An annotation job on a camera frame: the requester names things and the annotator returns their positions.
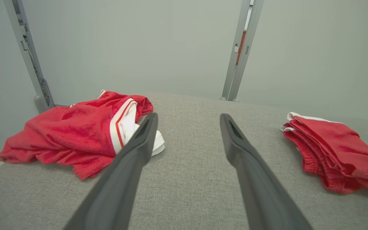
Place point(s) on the red shorts white stripes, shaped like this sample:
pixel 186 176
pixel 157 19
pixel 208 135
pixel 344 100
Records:
pixel 337 150

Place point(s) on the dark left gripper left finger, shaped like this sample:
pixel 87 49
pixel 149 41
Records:
pixel 120 185

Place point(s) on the grey partition post with bracket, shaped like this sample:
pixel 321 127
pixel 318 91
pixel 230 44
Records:
pixel 30 64

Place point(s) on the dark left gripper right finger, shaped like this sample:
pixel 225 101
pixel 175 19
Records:
pixel 260 191

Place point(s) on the red basketball jersey white trim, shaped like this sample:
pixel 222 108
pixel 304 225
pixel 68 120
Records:
pixel 69 134

